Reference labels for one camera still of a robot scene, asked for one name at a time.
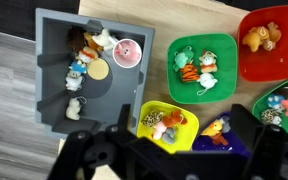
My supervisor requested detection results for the large green bowl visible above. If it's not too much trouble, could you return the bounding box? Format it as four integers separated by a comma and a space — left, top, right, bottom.
166, 33, 238, 104

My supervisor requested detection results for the blue white plush in tub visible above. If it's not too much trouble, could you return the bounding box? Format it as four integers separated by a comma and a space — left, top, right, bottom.
69, 61, 87, 74

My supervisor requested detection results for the red white plush in tub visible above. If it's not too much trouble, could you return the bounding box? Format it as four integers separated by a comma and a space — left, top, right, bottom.
76, 46, 99, 64

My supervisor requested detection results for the cream plush in tub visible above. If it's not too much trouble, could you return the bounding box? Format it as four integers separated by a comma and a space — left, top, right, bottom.
92, 29, 118, 51

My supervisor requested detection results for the orange red plush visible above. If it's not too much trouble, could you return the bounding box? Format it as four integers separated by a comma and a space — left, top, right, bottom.
162, 109, 187, 127

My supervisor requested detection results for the white sheep plush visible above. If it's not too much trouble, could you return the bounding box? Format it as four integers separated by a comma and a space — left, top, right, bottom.
197, 73, 218, 96

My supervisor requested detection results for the white orange cow plush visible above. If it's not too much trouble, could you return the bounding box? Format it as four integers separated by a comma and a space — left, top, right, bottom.
199, 50, 218, 73

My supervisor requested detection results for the tan deer plush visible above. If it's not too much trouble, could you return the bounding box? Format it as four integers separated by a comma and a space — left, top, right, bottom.
263, 22, 282, 51

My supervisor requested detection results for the green frog plush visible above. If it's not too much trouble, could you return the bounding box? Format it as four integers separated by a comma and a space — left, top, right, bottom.
173, 46, 194, 72

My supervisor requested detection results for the leopard spotted plush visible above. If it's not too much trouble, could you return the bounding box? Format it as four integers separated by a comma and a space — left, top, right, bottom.
261, 108, 282, 126

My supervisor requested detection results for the red bowl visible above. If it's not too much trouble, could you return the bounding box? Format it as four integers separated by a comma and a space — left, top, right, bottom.
237, 5, 288, 82

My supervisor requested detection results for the grey plastic tub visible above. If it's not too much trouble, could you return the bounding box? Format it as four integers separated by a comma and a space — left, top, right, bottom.
35, 8, 155, 138

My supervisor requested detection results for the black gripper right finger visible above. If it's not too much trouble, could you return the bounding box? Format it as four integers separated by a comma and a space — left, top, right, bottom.
230, 104, 264, 152

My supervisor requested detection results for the leopard plush in yellow bowl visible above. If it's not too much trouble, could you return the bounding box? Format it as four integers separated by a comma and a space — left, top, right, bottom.
141, 111, 164, 127

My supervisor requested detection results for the yellow round disc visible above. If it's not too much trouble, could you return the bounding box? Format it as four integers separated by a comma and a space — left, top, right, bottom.
87, 58, 109, 80

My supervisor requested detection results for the grey plush in yellow bowl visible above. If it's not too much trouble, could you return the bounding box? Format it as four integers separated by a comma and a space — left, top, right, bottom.
161, 128, 176, 144

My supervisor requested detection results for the pink pig round plush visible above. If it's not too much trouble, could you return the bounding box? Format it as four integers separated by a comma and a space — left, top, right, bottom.
112, 39, 142, 68

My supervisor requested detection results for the orange tiger plush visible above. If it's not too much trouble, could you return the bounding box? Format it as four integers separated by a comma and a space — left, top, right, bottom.
180, 64, 200, 82

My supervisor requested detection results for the yellow duck plush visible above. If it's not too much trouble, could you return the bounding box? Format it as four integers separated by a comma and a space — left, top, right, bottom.
201, 119, 228, 145

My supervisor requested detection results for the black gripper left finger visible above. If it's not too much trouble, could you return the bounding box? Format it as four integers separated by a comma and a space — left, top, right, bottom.
118, 104, 131, 129

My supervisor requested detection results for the white bear plush in tub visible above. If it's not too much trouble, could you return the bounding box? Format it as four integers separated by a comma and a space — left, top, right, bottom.
65, 70, 84, 91

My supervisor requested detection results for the brown plush in tub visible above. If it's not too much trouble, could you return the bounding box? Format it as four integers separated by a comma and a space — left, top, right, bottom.
66, 26, 85, 53

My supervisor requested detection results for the orange dog plush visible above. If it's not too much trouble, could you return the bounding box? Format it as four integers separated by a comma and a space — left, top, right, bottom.
242, 26, 269, 52

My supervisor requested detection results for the purple bowl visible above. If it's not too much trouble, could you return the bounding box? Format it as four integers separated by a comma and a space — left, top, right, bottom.
192, 111, 250, 157

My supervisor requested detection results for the pink plush in yellow bowl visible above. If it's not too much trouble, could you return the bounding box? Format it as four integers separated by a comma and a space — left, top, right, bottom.
152, 121, 167, 140

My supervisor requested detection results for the yellow bowl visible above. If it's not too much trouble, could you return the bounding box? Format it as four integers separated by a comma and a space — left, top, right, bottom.
136, 101, 199, 153

